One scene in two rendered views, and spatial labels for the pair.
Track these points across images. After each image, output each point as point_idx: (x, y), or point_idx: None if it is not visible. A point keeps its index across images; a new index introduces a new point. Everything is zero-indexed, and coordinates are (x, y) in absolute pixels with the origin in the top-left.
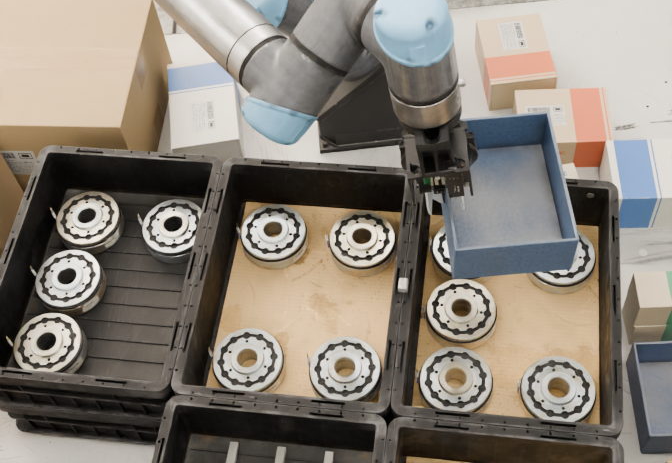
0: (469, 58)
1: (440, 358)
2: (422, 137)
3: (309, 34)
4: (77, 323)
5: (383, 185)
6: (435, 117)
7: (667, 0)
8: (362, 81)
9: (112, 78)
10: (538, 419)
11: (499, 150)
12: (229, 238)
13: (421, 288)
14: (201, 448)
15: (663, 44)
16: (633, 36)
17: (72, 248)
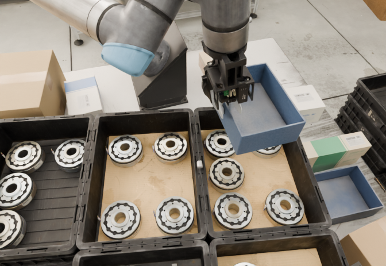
0: (197, 69)
1: (222, 199)
2: (228, 58)
3: None
4: (18, 214)
5: (177, 118)
6: (238, 41)
7: (267, 42)
8: (157, 75)
9: (34, 85)
10: (288, 226)
11: None
12: (102, 154)
13: None
14: None
15: (270, 57)
16: (258, 55)
17: (15, 172)
